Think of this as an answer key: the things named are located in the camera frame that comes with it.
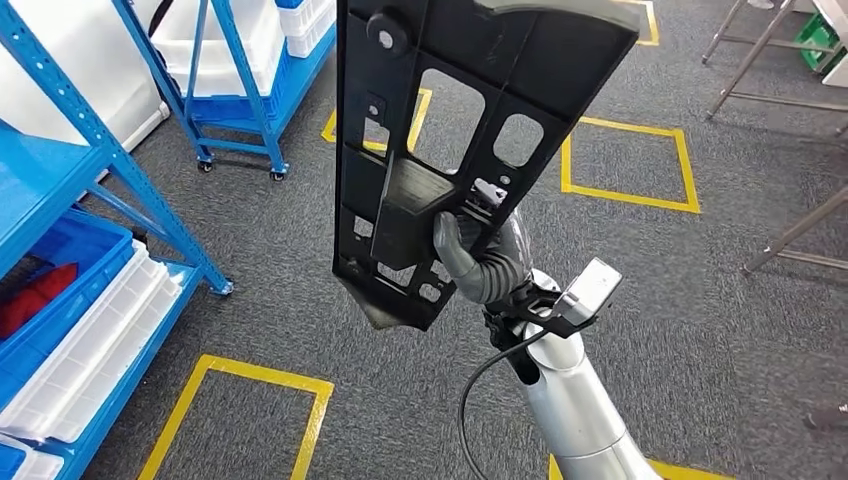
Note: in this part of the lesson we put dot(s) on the large blue metal shelf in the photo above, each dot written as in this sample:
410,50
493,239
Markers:
40,179

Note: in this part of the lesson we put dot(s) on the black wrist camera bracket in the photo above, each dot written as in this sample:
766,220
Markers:
563,326

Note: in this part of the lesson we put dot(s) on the red item in bin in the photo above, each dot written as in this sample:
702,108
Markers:
33,298

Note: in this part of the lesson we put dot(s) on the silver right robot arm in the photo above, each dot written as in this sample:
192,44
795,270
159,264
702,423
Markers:
576,411

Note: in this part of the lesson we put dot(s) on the large white plastic bin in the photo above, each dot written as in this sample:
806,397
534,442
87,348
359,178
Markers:
265,33

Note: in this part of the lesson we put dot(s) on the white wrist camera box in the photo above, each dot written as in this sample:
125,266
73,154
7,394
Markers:
590,291

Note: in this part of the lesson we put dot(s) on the green plastic crate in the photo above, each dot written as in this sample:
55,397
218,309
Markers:
818,43

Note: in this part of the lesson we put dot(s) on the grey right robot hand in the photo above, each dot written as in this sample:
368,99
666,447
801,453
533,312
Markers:
450,252

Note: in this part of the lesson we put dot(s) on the steel side table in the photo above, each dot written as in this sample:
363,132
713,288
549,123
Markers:
748,60

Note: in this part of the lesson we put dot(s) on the small white plastic bin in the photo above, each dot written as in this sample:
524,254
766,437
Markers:
311,30

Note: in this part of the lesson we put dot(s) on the yellow floor tape square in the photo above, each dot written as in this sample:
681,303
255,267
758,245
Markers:
420,116
688,172
676,472
652,26
265,378

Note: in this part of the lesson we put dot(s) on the black plastic plate bracket part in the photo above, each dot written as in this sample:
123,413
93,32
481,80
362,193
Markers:
570,66

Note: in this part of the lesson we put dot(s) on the blue wheeled metal rack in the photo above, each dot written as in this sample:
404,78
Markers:
232,146

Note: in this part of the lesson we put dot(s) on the blue plastic bin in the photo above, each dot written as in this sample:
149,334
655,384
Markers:
99,258

